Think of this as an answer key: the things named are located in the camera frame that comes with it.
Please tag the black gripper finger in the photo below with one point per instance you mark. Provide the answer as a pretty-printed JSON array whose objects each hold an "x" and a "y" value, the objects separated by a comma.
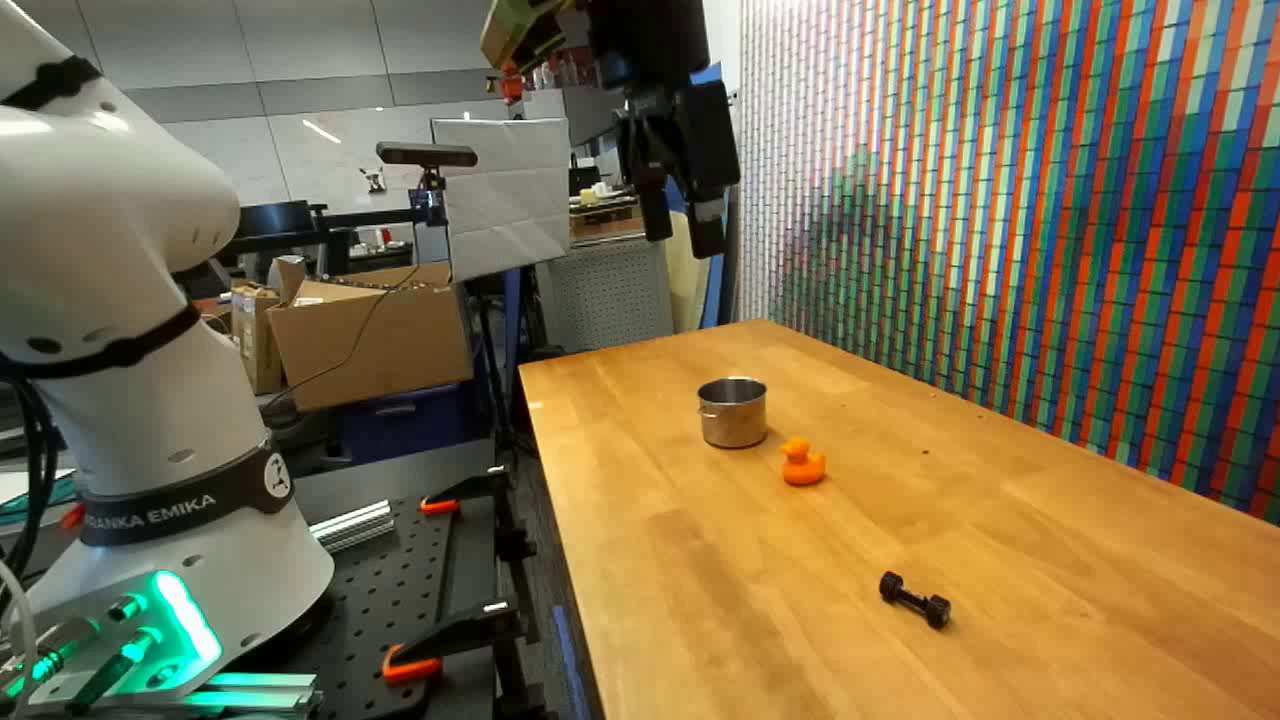
[
  {"x": 715, "y": 203},
  {"x": 653, "y": 203}
]

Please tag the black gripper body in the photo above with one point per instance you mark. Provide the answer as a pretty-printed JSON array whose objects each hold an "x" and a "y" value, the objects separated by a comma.
[{"x": 679, "y": 117}]

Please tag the orange rubber duck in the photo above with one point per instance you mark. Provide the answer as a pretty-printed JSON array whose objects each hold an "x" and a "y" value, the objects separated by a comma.
[{"x": 801, "y": 465}]

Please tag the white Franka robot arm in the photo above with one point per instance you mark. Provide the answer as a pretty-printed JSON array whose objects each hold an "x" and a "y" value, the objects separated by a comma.
[{"x": 122, "y": 266}]

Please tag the small steel pot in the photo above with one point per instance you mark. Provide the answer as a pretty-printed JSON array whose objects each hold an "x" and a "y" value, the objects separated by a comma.
[{"x": 734, "y": 418}]

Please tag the white board panel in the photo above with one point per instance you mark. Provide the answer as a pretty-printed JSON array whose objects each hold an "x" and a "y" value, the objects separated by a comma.
[{"x": 506, "y": 203}]

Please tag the olive yellow box device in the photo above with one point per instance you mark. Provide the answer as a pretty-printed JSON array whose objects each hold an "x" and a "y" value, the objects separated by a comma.
[{"x": 527, "y": 34}]

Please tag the brown cardboard box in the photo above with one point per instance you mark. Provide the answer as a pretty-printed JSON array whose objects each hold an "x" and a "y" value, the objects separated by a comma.
[{"x": 367, "y": 341}]

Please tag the silver aluminium extrusion bar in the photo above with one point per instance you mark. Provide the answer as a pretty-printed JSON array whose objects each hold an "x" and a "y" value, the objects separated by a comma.
[{"x": 354, "y": 525}]

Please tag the small black dumbbell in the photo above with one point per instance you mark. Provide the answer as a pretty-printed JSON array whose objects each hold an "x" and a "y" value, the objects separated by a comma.
[{"x": 915, "y": 603}]

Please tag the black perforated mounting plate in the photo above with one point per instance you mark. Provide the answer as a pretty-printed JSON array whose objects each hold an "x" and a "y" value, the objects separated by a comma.
[{"x": 400, "y": 585}]

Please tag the black camera bar on stand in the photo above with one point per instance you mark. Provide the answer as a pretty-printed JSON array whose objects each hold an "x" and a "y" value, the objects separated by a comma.
[{"x": 427, "y": 155}]

